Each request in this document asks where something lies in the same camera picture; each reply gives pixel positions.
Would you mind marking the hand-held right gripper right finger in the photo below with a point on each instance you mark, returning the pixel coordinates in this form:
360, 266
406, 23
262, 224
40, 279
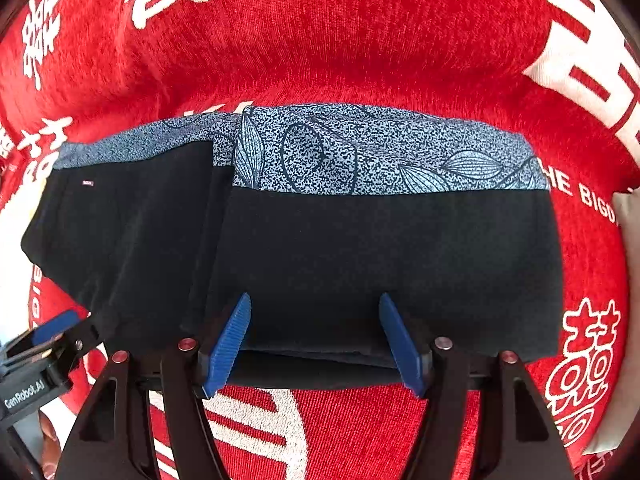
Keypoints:
400, 345

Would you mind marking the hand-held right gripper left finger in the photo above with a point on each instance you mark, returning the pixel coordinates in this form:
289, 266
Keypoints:
227, 347

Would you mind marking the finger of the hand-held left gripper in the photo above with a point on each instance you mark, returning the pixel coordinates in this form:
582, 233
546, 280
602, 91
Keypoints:
52, 327

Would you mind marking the black pants with blue trim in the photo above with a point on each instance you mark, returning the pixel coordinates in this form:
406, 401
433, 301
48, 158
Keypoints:
350, 260

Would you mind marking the person's left hand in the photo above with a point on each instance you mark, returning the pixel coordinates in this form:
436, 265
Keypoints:
50, 447

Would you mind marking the white pillow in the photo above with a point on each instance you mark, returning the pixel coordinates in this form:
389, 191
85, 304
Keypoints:
627, 215

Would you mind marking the red printed blanket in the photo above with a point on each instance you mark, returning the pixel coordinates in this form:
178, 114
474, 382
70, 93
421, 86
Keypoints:
350, 35

